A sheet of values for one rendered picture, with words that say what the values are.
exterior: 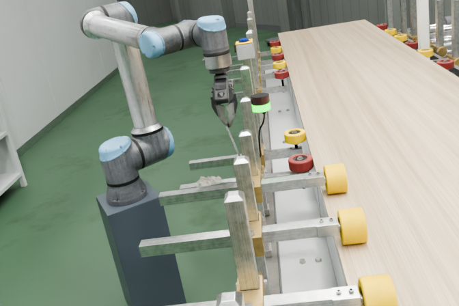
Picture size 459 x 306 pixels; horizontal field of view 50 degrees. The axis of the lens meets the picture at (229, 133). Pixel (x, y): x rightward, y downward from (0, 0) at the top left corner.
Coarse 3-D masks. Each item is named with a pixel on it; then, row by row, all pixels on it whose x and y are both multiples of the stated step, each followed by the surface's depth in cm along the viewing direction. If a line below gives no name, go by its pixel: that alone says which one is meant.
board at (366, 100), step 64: (320, 64) 281; (384, 64) 258; (320, 128) 185; (384, 128) 175; (448, 128) 165; (320, 192) 144; (384, 192) 132; (448, 192) 127; (384, 256) 106; (448, 256) 103
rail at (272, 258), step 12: (264, 72) 383; (264, 84) 339; (264, 120) 267; (264, 132) 250; (264, 144) 234; (276, 216) 182; (264, 252) 147; (276, 252) 149; (276, 264) 144; (276, 276) 138; (276, 288) 134
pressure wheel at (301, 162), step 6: (294, 156) 163; (300, 156) 161; (306, 156) 162; (288, 162) 161; (294, 162) 159; (300, 162) 158; (306, 162) 158; (312, 162) 160; (294, 168) 159; (300, 168) 158; (306, 168) 158
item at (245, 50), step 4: (248, 40) 203; (252, 40) 203; (236, 44) 201; (240, 44) 201; (244, 44) 201; (248, 44) 201; (252, 44) 201; (236, 48) 201; (240, 48) 201; (244, 48) 201; (248, 48) 201; (252, 48) 201; (236, 52) 202; (240, 52) 202; (244, 52) 202; (248, 52) 202; (252, 52) 202; (240, 56) 202; (244, 56) 202; (248, 56) 202; (252, 56) 202
